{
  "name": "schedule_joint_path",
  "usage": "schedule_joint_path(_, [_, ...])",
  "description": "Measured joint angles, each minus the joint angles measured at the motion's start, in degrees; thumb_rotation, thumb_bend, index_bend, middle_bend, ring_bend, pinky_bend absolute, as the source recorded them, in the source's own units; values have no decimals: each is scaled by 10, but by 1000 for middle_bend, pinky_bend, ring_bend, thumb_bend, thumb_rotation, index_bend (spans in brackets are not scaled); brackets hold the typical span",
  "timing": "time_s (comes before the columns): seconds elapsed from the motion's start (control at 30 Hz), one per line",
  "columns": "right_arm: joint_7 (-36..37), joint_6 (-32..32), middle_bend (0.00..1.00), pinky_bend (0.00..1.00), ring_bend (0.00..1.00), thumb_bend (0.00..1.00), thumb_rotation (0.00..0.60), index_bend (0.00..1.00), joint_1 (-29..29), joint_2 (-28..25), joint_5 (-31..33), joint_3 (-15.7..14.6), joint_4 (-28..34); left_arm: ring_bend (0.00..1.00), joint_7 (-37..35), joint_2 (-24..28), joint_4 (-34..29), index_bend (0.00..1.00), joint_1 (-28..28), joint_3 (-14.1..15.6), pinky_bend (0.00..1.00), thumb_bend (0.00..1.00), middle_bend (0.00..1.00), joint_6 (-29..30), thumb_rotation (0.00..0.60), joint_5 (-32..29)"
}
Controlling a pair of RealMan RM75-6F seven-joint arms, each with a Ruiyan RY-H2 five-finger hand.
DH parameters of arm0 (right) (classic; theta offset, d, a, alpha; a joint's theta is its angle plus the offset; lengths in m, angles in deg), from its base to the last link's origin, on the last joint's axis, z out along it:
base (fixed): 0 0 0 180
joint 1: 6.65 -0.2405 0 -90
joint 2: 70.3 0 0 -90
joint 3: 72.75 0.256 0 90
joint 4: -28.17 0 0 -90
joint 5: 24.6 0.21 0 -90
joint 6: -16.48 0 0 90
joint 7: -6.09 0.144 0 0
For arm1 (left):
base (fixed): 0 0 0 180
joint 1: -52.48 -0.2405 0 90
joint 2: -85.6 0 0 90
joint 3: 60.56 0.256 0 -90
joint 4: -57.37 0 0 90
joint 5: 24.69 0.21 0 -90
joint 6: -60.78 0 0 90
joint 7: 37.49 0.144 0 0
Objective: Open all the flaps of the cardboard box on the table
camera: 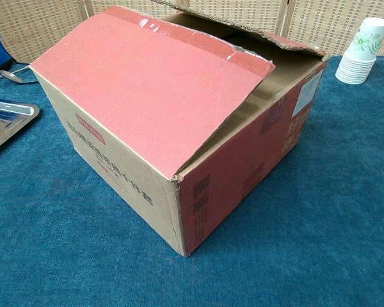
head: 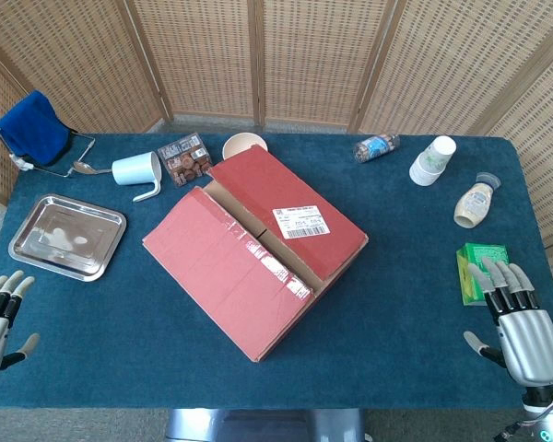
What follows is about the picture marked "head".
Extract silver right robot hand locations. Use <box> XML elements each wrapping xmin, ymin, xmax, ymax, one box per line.
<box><xmin>463</xmin><ymin>256</ymin><xmax>553</xmax><ymax>387</ymax></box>

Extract red cardboard box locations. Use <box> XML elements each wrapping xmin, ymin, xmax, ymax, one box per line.
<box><xmin>141</xmin><ymin>144</ymin><xmax>369</xmax><ymax>364</ymax></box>

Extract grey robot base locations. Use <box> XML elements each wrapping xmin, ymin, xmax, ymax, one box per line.
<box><xmin>164</xmin><ymin>408</ymin><xmax>366</xmax><ymax>442</ymax></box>

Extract green box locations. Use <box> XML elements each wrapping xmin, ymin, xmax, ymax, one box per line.
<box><xmin>455</xmin><ymin>243</ymin><xmax>510</xmax><ymax>307</ymax></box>

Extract brown snack package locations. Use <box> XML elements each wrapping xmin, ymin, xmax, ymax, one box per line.
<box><xmin>157</xmin><ymin>132</ymin><xmax>214</xmax><ymax>188</ymax></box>

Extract stainless steel tray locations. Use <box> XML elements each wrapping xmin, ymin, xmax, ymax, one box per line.
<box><xmin>7</xmin><ymin>193</ymin><xmax>127</xmax><ymax>283</ymax></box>

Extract dark blue table cloth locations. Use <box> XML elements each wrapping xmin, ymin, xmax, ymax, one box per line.
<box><xmin>0</xmin><ymin>133</ymin><xmax>553</xmax><ymax>411</ymax></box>

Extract squeeze mayonnaise bottle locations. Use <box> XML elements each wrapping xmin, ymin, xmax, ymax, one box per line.
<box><xmin>453</xmin><ymin>171</ymin><xmax>503</xmax><ymax>228</ymax></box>

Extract metal spoon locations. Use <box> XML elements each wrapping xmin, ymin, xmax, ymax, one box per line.
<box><xmin>72</xmin><ymin>160</ymin><xmax>114</xmax><ymax>176</ymax></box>

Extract stacked white paper cups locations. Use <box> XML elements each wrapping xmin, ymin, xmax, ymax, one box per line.
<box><xmin>408</xmin><ymin>135</ymin><xmax>457</xmax><ymax>187</ymax></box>

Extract blue towel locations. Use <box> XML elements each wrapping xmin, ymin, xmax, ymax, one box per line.
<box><xmin>0</xmin><ymin>89</ymin><xmax>73</xmax><ymax>168</ymax></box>

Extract pale blue plastic mug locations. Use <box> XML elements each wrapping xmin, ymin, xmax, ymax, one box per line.
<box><xmin>111</xmin><ymin>151</ymin><xmax>163</xmax><ymax>204</ymax></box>

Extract clear plastic snack bottle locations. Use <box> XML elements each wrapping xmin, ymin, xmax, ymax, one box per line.
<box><xmin>353</xmin><ymin>134</ymin><xmax>401</xmax><ymax>164</ymax></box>

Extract beige paper bowl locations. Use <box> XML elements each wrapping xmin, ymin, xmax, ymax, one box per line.
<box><xmin>221</xmin><ymin>132</ymin><xmax>271</xmax><ymax>167</ymax></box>

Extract woven wooden folding screen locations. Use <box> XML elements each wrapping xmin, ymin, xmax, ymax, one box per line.
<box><xmin>0</xmin><ymin>0</ymin><xmax>553</xmax><ymax>332</ymax></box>

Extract metal wire rack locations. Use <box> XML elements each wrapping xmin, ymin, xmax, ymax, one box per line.
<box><xmin>0</xmin><ymin>128</ymin><xmax>97</xmax><ymax>179</ymax></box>

